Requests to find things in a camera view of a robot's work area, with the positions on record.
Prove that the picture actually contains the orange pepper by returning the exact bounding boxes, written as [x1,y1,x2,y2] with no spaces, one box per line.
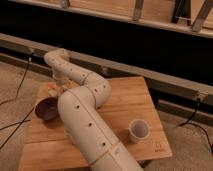
[47,83,63,97]

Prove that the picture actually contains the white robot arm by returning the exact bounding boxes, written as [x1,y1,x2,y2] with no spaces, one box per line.
[44,49,143,171]

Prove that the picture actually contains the dark purple bowl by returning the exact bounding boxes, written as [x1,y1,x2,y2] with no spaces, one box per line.
[35,97,59,121]

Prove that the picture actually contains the wooden cutting board table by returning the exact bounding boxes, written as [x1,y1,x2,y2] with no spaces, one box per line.
[18,77,172,171]

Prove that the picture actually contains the white plastic cup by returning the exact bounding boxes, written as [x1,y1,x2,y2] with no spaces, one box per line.
[128,119,150,143]

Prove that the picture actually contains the black crossing cable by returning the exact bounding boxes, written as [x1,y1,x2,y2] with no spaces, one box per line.
[0,106,36,150]

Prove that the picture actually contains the black cable right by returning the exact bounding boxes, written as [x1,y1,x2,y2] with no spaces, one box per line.
[178,97,213,156]

